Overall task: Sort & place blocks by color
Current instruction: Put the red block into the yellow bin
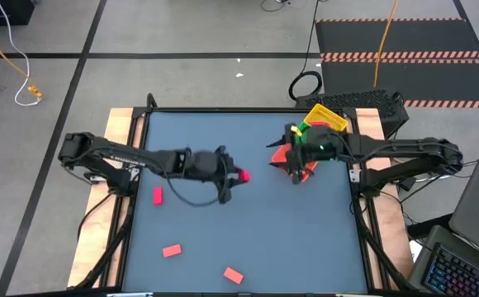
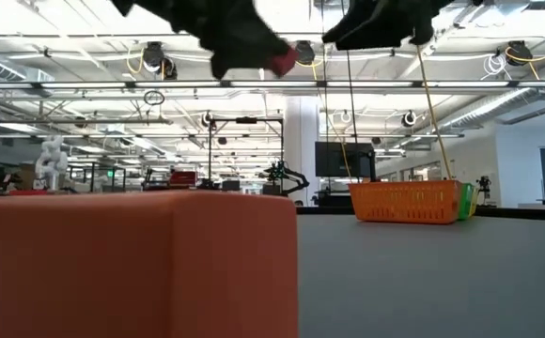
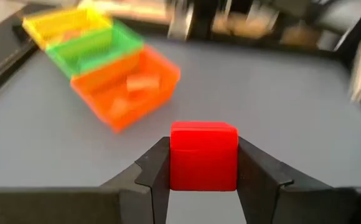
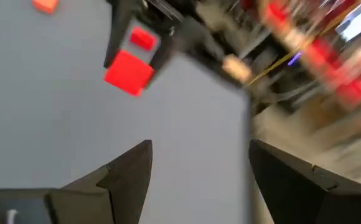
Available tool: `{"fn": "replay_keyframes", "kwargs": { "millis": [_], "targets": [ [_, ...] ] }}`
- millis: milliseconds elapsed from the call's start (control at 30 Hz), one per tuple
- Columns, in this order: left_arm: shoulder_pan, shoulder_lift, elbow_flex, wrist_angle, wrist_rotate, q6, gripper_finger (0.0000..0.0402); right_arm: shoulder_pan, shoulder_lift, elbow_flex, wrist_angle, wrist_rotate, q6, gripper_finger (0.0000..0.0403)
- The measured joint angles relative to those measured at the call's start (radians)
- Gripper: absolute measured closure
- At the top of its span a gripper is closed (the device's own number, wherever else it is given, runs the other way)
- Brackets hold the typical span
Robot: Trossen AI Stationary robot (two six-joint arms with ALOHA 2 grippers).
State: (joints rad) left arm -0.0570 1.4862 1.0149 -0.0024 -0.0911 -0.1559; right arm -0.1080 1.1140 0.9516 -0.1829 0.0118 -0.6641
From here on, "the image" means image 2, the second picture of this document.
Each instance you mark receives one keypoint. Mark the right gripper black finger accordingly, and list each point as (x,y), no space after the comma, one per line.
(376,28)

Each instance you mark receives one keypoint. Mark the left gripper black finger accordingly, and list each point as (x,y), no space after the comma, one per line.
(244,49)

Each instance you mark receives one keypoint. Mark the red cube block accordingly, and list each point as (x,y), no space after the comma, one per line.
(285,63)

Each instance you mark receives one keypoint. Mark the black robot arm with green parts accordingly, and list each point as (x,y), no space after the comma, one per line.
(296,179)

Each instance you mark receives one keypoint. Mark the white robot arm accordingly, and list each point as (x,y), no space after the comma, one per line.
(51,162)

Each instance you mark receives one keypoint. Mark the white building column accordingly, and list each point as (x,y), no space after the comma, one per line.
(300,141)

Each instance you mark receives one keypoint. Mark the black monitor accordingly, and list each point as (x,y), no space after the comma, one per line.
(338,159)

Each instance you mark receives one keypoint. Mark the red box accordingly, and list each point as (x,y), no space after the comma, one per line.
(183,177)

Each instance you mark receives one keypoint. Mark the orange plastic basket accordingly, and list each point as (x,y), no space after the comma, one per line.
(404,202)

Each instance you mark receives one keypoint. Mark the green plastic basket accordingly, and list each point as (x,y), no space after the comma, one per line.
(465,202)

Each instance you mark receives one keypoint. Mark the yellow plastic basket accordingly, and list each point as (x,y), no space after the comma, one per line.
(474,202)

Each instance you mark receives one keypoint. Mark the brown cardboard box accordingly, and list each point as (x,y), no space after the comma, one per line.
(27,177)

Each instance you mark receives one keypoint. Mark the orange-red rectangular block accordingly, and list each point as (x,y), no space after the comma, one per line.
(113,267)

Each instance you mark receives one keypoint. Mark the black metal frame rig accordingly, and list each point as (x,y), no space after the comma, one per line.
(246,120)

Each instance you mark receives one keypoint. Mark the black camera on tripod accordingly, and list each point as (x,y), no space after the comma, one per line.
(484,183)

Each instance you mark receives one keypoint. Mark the black shelf frame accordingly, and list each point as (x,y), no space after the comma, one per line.
(93,176)

